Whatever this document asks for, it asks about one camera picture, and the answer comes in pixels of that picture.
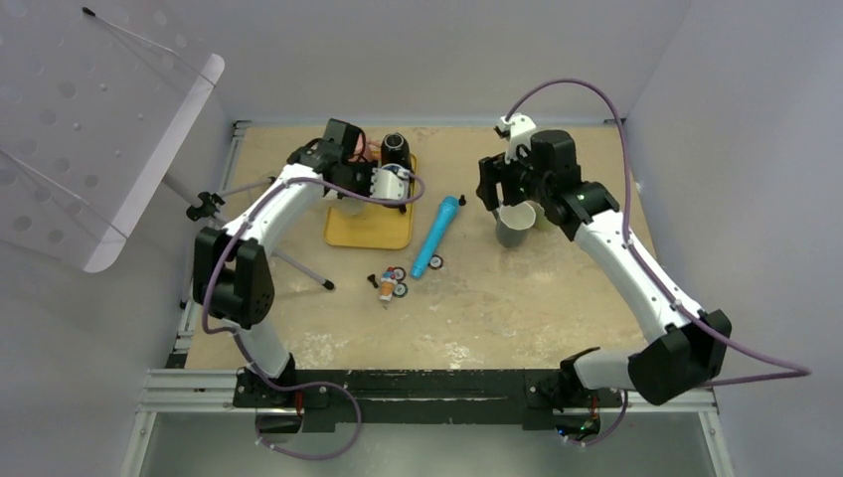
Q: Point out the light green mug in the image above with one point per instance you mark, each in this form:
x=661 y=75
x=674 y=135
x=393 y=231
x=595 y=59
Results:
x=542 y=223

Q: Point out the poker chip 100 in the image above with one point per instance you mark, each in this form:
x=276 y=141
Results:
x=397 y=273

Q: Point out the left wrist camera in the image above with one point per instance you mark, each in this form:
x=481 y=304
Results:
x=391 y=182

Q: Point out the poker chip 50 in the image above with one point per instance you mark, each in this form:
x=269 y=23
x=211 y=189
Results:
x=400 y=290

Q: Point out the poker chip by microphone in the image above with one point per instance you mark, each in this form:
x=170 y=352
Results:
x=435 y=262

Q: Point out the pink mug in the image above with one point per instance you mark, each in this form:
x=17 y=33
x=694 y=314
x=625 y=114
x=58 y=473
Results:
x=364 y=153

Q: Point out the black mug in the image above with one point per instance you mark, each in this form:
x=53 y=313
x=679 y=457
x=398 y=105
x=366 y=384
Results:
x=395 y=149

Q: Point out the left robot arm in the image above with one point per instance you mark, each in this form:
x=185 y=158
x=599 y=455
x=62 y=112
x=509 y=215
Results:
x=231 y=275

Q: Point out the white perforated panel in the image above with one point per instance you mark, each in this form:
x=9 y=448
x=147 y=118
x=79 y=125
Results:
x=97 y=98

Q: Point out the grey mug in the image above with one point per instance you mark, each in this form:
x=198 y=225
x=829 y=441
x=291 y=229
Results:
x=513 y=224

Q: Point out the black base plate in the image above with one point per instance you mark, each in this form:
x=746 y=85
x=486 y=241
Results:
x=531 y=399

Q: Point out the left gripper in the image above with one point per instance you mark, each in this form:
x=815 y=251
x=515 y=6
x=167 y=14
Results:
x=368 y=167

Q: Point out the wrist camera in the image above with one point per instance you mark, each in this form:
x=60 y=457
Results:
x=391 y=182
x=517 y=131

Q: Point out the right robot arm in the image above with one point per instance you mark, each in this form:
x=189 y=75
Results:
x=685 y=344

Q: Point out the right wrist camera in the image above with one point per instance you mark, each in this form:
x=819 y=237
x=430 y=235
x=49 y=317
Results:
x=517 y=131

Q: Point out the cream mug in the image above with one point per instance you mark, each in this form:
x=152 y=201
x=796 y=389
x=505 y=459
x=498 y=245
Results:
x=349 y=207

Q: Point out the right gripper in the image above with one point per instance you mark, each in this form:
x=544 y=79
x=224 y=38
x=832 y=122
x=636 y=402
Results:
x=495 y=170

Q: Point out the blue toy microphone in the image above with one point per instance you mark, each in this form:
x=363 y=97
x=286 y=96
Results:
x=447 y=211

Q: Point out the yellow tray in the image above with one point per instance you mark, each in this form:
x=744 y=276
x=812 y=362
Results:
x=377 y=227

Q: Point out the ice cream cone toy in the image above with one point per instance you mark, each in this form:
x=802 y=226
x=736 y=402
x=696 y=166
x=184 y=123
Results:
x=388 y=284

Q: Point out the tripod stand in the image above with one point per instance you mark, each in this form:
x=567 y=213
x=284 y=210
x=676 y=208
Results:
x=206 y=206

